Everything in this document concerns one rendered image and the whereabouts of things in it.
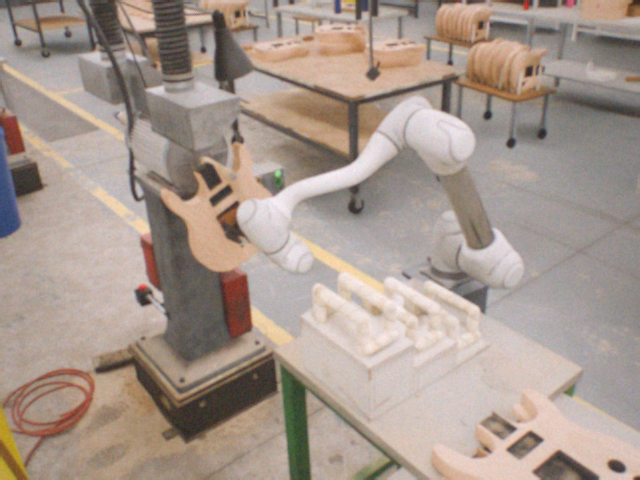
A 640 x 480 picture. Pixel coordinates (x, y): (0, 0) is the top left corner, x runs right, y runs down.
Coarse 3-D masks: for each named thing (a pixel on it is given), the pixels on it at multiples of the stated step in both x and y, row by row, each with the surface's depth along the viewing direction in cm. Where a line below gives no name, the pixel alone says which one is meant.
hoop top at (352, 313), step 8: (320, 288) 154; (320, 296) 153; (328, 296) 151; (336, 296) 150; (328, 304) 151; (336, 304) 148; (344, 304) 147; (344, 312) 146; (352, 312) 145; (360, 312) 144; (352, 320) 144; (360, 320) 143; (368, 320) 143
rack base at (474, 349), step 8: (424, 320) 185; (440, 328) 182; (464, 328) 181; (472, 344) 175; (480, 344) 174; (488, 344) 174; (464, 352) 172; (472, 352) 172; (480, 352) 173; (456, 360) 169; (464, 360) 169
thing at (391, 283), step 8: (384, 280) 172; (392, 280) 170; (392, 288) 169; (400, 288) 167; (408, 288) 166; (408, 296) 165; (416, 296) 163; (424, 296) 163; (416, 304) 163; (424, 304) 161; (432, 304) 160
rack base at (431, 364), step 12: (396, 324) 171; (420, 324) 170; (444, 336) 165; (432, 348) 161; (444, 348) 161; (456, 348) 164; (420, 360) 157; (432, 360) 159; (444, 360) 162; (420, 372) 157; (432, 372) 161; (444, 372) 165; (420, 384) 160
